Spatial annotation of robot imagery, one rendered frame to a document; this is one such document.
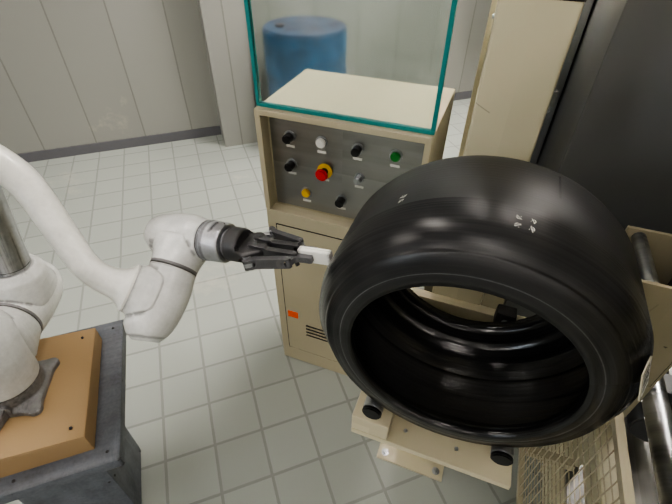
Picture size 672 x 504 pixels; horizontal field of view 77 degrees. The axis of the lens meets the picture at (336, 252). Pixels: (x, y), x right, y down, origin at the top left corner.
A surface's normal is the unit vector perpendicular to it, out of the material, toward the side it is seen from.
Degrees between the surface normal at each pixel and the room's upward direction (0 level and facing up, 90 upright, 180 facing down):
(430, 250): 46
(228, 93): 90
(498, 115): 90
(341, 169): 90
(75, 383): 4
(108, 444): 0
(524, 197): 4
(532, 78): 90
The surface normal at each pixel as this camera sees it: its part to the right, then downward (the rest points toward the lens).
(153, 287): 0.39, -0.24
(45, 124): 0.34, 0.62
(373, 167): -0.36, 0.62
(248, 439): 0.00, -0.75
